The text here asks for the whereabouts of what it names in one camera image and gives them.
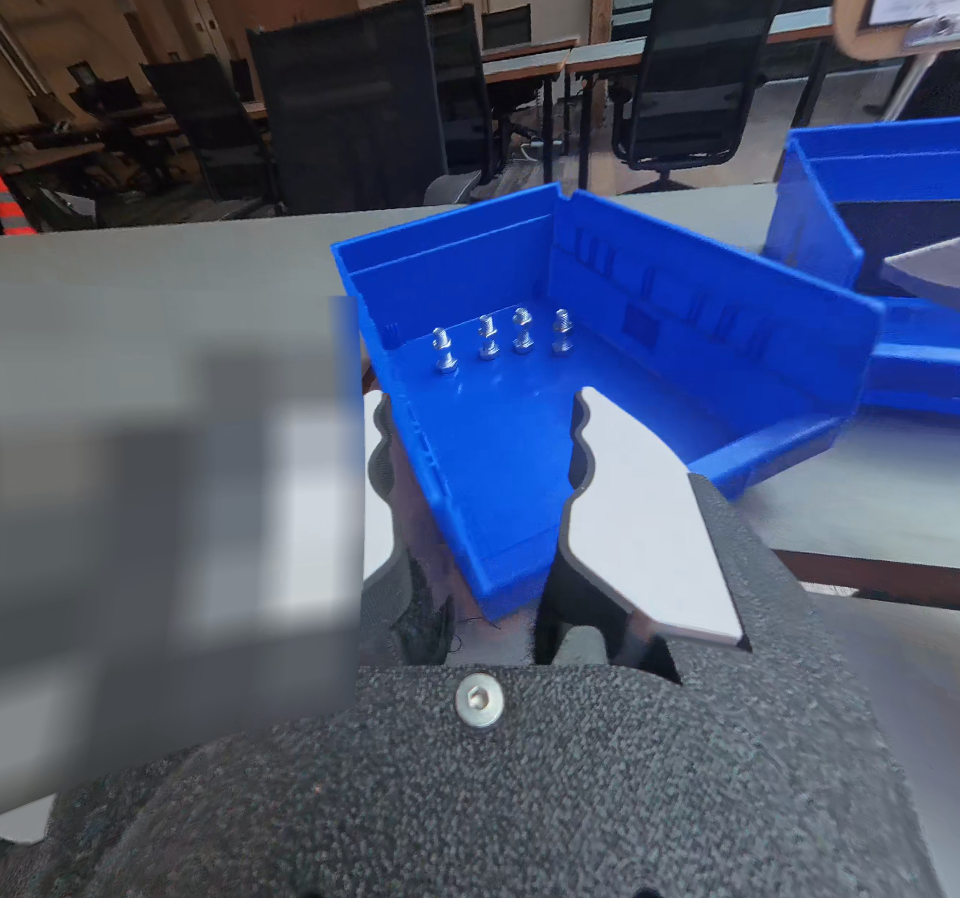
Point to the blue plastic bin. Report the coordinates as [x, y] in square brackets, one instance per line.
[510, 463]
[817, 201]

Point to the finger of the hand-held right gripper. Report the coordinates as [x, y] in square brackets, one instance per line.
[934, 272]

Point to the wooden pillar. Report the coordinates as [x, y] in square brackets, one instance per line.
[602, 13]

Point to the black office chair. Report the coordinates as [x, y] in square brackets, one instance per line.
[457, 81]
[210, 118]
[705, 36]
[345, 111]

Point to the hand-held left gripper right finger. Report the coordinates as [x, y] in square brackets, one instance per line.
[645, 538]

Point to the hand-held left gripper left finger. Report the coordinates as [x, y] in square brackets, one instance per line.
[377, 531]

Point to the orange traffic cone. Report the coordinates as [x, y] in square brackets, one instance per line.
[11, 208]

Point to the person's left hand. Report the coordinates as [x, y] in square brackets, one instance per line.
[412, 621]

